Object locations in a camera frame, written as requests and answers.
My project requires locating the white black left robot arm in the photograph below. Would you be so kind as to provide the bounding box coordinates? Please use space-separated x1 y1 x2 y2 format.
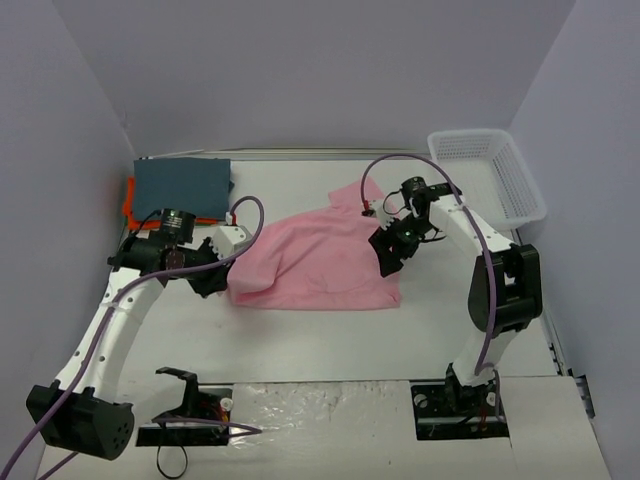
26 209 252 460

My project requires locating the folded teal blue t-shirt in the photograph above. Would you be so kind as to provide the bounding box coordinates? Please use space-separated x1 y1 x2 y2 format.
131 157 233 221

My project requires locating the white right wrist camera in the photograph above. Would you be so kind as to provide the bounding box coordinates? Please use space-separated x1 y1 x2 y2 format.
361 200 399 231

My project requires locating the pink t-shirt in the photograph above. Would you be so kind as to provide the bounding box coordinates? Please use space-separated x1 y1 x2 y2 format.
227 182 402 311

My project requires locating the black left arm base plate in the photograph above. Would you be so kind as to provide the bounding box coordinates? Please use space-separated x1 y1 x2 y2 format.
133 367 233 447

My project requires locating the black cable loop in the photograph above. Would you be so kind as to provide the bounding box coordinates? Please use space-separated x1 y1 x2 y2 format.
155 441 192 477

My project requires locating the folded orange t-shirt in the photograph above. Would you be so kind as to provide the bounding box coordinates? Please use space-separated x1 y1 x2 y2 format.
120 174 216 232

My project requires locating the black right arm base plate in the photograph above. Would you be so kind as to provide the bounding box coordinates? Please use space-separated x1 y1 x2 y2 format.
410 380 510 441

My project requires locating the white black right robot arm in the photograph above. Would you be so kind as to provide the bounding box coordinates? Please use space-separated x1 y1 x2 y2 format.
364 177 543 413

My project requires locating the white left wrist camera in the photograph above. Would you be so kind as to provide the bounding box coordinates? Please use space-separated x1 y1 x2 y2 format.
211 212 253 260

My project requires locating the white plastic basket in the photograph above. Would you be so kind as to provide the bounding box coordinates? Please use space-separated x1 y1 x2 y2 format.
427 129 547 230

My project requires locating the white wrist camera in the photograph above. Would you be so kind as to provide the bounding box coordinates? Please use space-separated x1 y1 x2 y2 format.
211 212 253 260
361 200 399 231

